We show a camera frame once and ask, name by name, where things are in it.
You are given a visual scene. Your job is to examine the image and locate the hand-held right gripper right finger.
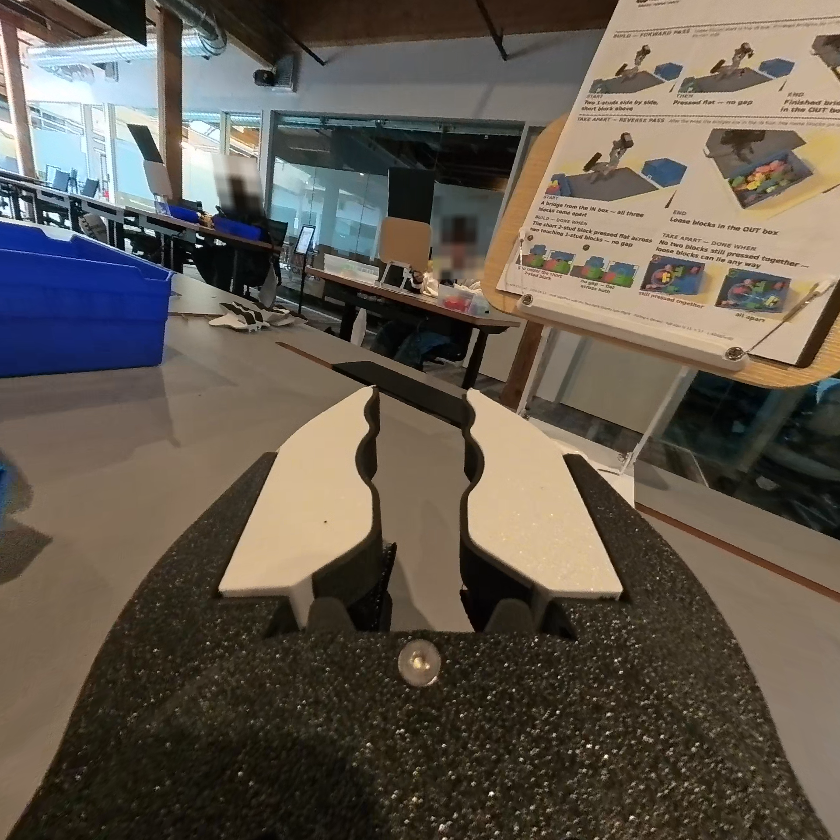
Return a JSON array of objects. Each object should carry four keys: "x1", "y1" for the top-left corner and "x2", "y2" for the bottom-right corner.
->
[{"x1": 459, "y1": 388, "x2": 623, "y2": 632}]

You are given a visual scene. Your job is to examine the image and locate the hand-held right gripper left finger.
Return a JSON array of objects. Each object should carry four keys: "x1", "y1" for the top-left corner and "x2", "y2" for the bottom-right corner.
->
[{"x1": 218, "y1": 386, "x2": 399, "y2": 631}]

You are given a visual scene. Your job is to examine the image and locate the blue plastic bin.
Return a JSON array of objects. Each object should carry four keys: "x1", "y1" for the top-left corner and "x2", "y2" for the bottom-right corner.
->
[{"x1": 0, "y1": 220, "x2": 173, "y2": 378}]

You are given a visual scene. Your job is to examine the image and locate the black table mat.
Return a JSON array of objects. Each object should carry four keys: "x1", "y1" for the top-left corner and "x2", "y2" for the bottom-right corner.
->
[{"x1": 331, "y1": 360, "x2": 470, "y2": 427}]

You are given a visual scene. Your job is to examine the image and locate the pile of white plastic parts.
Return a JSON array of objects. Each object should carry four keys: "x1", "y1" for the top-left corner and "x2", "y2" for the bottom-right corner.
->
[{"x1": 209, "y1": 302, "x2": 293, "y2": 332}]

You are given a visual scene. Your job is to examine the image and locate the wooden top desk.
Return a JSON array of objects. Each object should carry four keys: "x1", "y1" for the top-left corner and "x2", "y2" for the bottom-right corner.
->
[
  {"x1": 305, "y1": 266, "x2": 519, "y2": 388},
  {"x1": 125, "y1": 206, "x2": 273, "y2": 296}
]

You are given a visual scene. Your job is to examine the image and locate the clear acrylic box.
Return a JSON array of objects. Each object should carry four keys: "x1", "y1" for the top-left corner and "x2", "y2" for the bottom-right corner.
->
[{"x1": 325, "y1": 255, "x2": 382, "y2": 283}]

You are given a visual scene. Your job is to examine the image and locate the black floor sign stand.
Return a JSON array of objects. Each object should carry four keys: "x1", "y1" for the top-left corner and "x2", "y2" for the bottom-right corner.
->
[{"x1": 294, "y1": 225, "x2": 317, "y2": 316}]

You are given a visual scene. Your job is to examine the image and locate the small wooden board on stand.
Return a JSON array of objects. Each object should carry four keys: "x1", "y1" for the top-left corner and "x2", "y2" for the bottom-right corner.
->
[{"x1": 379, "y1": 218, "x2": 434, "y2": 290}]

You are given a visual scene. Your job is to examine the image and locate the black standing panel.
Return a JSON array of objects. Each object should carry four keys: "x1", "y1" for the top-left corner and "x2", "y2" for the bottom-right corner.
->
[{"x1": 387, "y1": 167, "x2": 435, "y2": 221}]

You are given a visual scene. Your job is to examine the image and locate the tilted black white board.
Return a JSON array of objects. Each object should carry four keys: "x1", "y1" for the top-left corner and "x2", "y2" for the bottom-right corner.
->
[{"x1": 126, "y1": 123, "x2": 173, "y2": 198}]

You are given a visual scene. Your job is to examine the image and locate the wooden board with instruction sheet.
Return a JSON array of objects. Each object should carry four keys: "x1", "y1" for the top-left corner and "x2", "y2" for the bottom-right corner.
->
[{"x1": 482, "y1": 0, "x2": 840, "y2": 385}]

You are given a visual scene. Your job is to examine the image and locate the black hanging screen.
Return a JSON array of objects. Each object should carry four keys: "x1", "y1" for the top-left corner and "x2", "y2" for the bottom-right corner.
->
[{"x1": 62, "y1": 0, "x2": 147, "y2": 47}]

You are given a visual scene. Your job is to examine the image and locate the wooden support post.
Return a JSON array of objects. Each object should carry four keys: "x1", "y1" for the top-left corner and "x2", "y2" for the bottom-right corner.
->
[
  {"x1": 502, "y1": 322, "x2": 546, "y2": 408},
  {"x1": 156, "y1": 7, "x2": 183, "y2": 204},
  {"x1": 0, "y1": 16, "x2": 35, "y2": 178}
]

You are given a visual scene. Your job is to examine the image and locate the silver ceiling duct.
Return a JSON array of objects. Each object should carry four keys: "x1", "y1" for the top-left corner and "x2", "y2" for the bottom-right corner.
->
[{"x1": 29, "y1": 26, "x2": 227, "y2": 74}]

